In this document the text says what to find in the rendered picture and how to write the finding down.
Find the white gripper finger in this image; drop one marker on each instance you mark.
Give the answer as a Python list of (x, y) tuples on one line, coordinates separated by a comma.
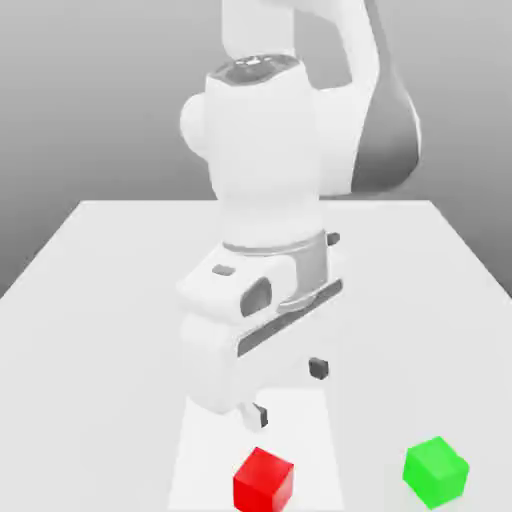
[(256, 418), (318, 368)]

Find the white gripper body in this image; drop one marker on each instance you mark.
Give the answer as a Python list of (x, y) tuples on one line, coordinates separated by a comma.
[(212, 360)]

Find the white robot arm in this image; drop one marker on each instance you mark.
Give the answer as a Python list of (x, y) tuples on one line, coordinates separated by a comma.
[(260, 140)]

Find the small red cube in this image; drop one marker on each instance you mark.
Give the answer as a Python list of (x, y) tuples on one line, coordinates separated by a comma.
[(262, 480)]

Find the small green cube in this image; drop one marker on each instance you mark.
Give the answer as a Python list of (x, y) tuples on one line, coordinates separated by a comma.
[(435, 472)]

